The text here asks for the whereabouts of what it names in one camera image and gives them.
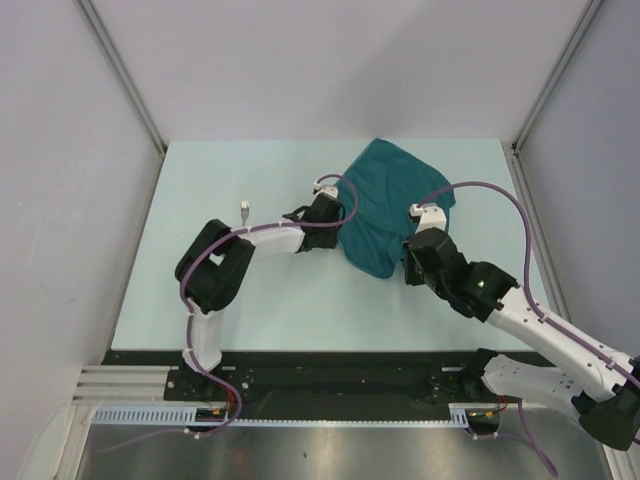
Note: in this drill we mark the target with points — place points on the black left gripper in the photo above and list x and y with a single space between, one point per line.
329 241

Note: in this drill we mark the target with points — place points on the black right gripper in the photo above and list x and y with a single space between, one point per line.
410 277

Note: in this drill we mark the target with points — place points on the teal cloth napkin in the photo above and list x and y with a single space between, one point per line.
381 185

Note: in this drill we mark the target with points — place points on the silver metal fork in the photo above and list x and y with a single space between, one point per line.
244 211

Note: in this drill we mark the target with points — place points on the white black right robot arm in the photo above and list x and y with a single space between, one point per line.
588 381

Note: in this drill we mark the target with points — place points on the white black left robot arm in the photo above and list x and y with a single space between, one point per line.
213 269

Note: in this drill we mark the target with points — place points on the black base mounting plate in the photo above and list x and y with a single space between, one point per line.
432 376

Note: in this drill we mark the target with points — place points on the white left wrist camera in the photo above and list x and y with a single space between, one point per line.
328 190

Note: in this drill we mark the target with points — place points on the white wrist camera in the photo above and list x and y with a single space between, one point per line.
328 190
427 216

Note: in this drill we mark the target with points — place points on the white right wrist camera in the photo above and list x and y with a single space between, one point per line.
427 216

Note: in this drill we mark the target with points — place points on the right aluminium corner post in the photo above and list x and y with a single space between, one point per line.
568 53

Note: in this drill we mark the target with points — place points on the aluminium corner post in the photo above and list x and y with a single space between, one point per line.
114 60
568 53

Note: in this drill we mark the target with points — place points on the aluminium frame rail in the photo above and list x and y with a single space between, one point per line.
622 464

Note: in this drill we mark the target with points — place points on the left aluminium corner post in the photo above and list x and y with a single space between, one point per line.
114 60

